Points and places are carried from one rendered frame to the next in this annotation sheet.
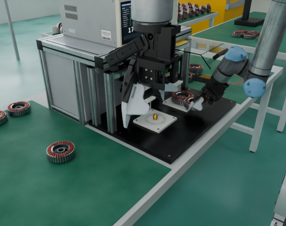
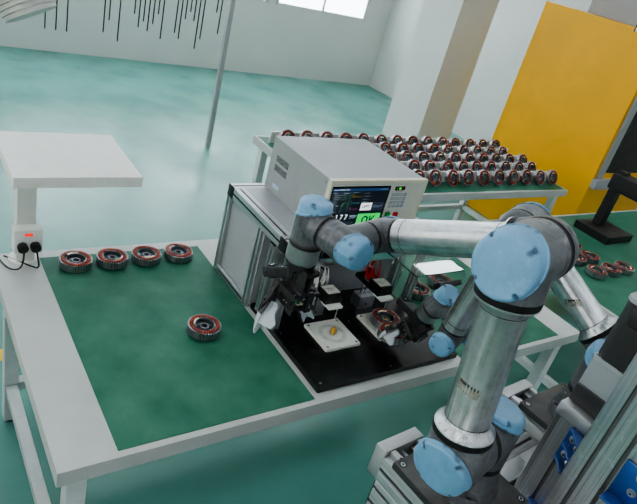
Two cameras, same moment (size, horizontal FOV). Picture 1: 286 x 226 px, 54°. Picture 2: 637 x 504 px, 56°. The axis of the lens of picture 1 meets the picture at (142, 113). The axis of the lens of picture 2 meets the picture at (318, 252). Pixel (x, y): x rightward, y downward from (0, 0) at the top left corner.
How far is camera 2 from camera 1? 0.89 m
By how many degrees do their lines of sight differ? 10
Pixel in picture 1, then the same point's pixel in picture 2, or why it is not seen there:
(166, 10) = (309, 260)
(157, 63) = (291, 294)
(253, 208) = not seen: outside the picture
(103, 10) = (313, 185)
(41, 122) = (197, 282)
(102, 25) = not seen: hidden behind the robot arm
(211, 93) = (408, 330)
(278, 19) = not seen: hidden behind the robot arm
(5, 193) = (131, 348)
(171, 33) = (306, 277)
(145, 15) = (292, 257)
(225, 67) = (430, 305)
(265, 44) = (462, 300)
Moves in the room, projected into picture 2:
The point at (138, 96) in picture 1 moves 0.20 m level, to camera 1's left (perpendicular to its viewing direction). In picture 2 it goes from (271, 312) to (194, 280)
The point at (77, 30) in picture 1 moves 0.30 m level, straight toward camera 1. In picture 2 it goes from (281, 189) to (266, 223)
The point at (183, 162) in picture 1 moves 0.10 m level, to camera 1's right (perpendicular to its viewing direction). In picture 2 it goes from (333, 397) to (362, 410)
